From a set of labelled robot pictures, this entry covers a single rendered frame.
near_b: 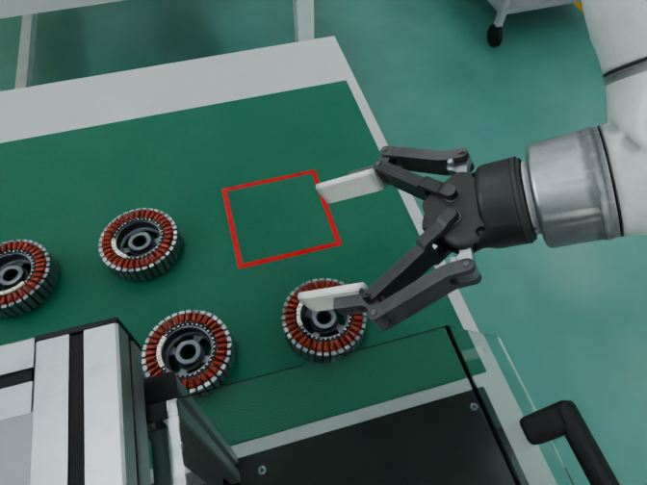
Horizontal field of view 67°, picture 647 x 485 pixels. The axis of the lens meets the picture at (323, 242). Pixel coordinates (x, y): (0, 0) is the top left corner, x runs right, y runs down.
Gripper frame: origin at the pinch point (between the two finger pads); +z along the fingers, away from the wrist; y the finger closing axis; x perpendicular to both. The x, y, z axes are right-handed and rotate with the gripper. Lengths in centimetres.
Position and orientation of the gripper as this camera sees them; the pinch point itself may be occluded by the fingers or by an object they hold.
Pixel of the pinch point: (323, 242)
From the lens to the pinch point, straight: 50.9
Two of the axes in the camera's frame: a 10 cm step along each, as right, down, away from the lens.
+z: -8.6, 1.9, 4.7
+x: -4.9, -5.3, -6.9
